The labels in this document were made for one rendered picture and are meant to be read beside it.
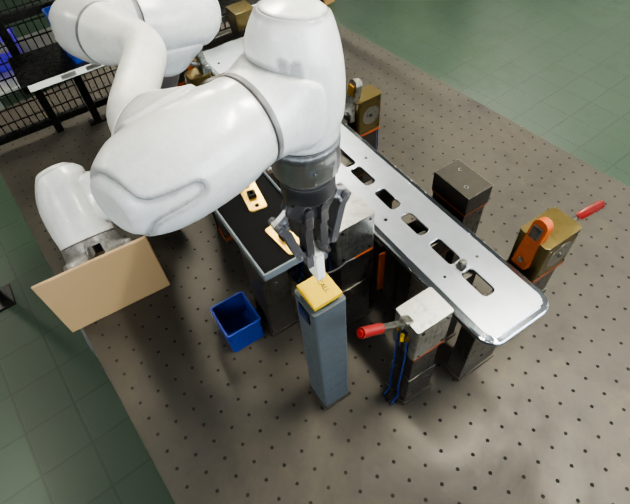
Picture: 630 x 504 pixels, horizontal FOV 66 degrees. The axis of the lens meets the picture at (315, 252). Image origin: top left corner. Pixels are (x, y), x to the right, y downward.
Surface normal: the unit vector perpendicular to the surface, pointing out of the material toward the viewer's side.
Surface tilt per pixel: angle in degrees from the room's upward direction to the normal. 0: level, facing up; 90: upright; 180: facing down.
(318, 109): 89
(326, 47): 73
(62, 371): 0
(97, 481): 0
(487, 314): 0
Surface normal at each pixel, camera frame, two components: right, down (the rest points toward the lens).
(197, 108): 0.14, -0.47
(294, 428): -0.07, -0.61
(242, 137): 0.63, 0.11
